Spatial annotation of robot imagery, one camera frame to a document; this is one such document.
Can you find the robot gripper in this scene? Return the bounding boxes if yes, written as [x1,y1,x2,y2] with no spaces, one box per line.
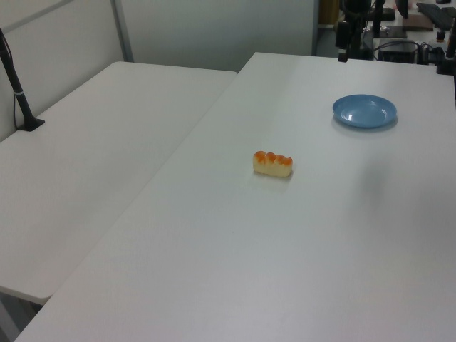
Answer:
[335,20,352,63]

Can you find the toy bread loaf orange crust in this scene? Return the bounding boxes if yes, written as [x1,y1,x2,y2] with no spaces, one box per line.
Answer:
[252,150,294,178]

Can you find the blue round plate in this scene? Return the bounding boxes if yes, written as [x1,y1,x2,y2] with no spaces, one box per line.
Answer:
[332,94,398,129]

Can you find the black electronics box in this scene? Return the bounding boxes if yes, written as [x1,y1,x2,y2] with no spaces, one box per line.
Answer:
[377,39,418,64]

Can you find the brown flat board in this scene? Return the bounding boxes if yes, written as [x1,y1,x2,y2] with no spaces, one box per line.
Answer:
[402,14,434,32]

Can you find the white side table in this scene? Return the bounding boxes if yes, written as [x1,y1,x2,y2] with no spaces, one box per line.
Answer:
[0,61,239,306]

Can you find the bundle of black cables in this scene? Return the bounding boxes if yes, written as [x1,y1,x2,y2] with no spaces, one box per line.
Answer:
[415,41,446,66]

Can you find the black camera stand with clamp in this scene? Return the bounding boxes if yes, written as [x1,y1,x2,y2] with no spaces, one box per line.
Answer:
[435,0,456,76]

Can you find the black camera stand pole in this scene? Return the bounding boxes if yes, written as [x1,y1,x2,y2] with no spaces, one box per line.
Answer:
[0,27,46,133]

